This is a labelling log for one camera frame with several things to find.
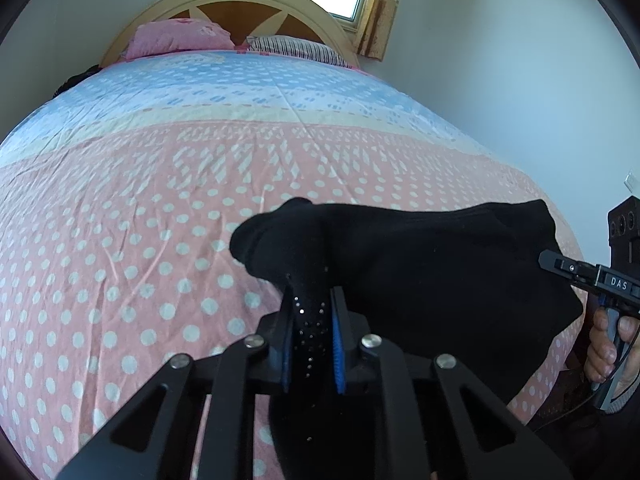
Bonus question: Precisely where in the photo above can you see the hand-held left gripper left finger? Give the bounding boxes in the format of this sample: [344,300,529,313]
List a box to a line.
[55,285,296,480]

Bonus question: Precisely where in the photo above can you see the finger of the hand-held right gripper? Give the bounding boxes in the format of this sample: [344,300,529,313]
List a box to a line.
[539,250,601,291]

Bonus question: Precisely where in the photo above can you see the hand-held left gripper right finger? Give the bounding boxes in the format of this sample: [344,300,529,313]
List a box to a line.
[327,286,576,480]

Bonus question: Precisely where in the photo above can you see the black pants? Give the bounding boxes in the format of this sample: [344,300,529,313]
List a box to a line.
[230,197,585,480]

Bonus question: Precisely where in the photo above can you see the person's right forearm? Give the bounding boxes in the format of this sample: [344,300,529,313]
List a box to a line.
[607,360,640,416]

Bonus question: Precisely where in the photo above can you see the person's right hand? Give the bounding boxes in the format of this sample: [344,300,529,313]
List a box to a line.
[584,307,640,386]

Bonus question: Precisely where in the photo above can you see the polka dot bedspread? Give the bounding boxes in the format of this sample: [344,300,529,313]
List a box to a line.
[0,49,588,480]

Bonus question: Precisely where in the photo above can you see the striped pillow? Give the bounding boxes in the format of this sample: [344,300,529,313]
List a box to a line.
[246,35,355,68]

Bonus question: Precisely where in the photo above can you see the narrow golden curtain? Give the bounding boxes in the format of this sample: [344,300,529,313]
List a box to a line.
[352,0,410,62]

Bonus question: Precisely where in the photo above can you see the pink pillow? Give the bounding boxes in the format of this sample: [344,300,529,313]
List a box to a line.
[124,17,236,61]

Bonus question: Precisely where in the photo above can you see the dark cloth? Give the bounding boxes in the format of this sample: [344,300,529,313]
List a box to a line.
[52,64,103,98]

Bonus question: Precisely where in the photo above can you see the cream wooden headboard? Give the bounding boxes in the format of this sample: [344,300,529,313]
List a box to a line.
[99,0,362,70]

